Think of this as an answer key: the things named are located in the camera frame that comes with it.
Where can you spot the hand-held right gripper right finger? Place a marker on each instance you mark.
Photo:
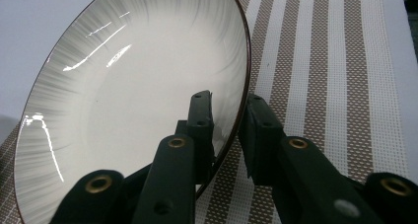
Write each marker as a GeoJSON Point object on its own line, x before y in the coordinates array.
{"type": "Point", "coordinates": [295, 178]}

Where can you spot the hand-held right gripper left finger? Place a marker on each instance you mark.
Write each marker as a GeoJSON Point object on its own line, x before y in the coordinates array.
{"type": "Point", "coordinates": [177, 178]}

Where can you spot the white plate with dark rim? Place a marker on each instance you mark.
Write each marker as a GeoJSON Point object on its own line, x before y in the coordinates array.
{"type": "Point", "coordinates": [115, 102]}

